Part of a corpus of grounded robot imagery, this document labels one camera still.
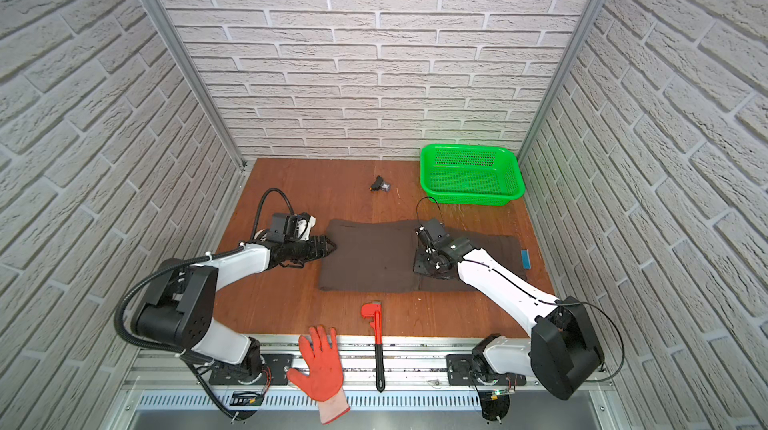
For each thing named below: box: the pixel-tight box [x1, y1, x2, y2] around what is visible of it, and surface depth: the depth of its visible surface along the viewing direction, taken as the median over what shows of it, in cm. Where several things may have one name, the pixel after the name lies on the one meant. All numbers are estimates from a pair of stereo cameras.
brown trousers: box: [319, 219, 525, 293], surface depth 90 cm
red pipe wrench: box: [361, 301, 386, 393], surface depth 81 cm
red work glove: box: [286, 325, 351, 425], surface depth 74 cm
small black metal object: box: [369, 175, 391, 192], surface depth 113 cm
